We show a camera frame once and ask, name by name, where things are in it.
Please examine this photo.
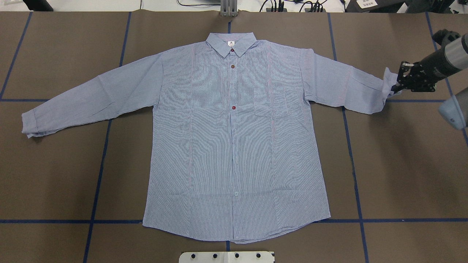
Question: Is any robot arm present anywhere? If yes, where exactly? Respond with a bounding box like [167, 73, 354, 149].
[390, 29, 468, 130]

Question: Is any blue striped button-up shirt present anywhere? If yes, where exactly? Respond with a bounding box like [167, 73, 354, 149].
[22, 32, 397, 244]

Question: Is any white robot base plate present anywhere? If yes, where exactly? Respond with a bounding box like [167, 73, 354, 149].
[178, 251, 276, 263]

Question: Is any black box with label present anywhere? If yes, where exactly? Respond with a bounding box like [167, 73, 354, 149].
[345, 0, 405, 13]

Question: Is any grey aluminium frame post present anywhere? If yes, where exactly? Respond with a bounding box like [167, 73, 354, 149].
[220, 0, 238, 17]

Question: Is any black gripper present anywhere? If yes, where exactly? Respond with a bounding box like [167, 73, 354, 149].
[391, 55, 445, 92]

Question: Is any black cable bundle on desk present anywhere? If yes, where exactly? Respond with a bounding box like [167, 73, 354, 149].
[259, 0, 327, 13]

